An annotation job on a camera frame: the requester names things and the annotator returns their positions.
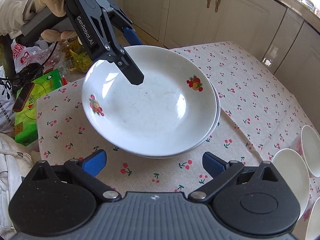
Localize white jacket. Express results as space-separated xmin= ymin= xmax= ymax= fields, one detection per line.
xmin=0 ymin=132 xmax=35 ymax=230

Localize white fruit-print plate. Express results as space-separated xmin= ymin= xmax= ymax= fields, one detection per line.
xmin=82 ymin=45 xmax=217 ymax=156
xmin=120 ymin=51 xmax=221 ymax=159
xmin=130 ymin=55 xmax=222 ymax=160

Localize person's left forearm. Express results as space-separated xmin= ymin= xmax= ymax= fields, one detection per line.
xmin=0 ymin=0 xmax=38 ymax=37

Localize white black-print bag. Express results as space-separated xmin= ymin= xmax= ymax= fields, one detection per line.
xmin=0 ymin=65 xmax=17 ymax=134

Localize white floral bowl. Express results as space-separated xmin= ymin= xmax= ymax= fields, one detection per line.
xmin=301 ymin=197 xmax=320 ymax=240
xmin=271 ymin=148 xmax=310 ymax=218
xmin=300 ymin=125 xmax=320 ymax=178

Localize yellow plastic bag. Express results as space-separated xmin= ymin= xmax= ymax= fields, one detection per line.
xmin=69 ymin=49 xmax=94 ymax=73

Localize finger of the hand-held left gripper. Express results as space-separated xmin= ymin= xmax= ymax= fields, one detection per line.
xmin=87 ymin=7 xmax=145 ymax=85
xmin=103 ymin=0 xmax=143 ymax=47

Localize green tissue pack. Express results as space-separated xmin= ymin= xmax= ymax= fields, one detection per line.
xmin=14 ymin=69 xmax=64 ymax=147

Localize black plastic bag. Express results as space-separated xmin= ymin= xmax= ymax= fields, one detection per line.
xmin=14 ymin=63 xmax=44 ymax=87

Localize dark smartphone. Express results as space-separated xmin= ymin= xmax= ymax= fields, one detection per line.
xmin=12 ymin=82 xmax=35 ymax=112

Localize cherry-print tablecloth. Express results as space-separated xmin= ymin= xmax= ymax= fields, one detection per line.
xmin=36 ymin=41 xmax=317 ymax=200

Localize grey kitchen countertop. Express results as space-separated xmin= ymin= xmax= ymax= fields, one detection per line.
xmin=275 ymin=0 xmax=320 ymax=25

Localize person's left hand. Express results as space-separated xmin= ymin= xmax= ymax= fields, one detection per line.
xmin=27 ymin=0 xmax=78 ymax=41

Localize yellow cooking oil bottle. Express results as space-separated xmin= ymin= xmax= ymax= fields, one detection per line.
xmin=61 ymin=37 xmax=83 ymax=70

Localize white kitchen base cabinets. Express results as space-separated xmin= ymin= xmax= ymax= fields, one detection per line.
xmin=101 ymin=0 xmax=320 ymax=110

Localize white red-print plastic bag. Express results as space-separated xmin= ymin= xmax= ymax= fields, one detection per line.
xmin=11 ymin=39 xmax=59 ymax=73

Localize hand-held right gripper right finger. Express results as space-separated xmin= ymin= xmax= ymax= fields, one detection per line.
xmin=188 ymin=152 xmax=285 ymax=201

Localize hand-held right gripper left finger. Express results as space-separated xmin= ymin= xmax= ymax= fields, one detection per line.
xmin=30 ymin=149 xmax=122 ymax=202

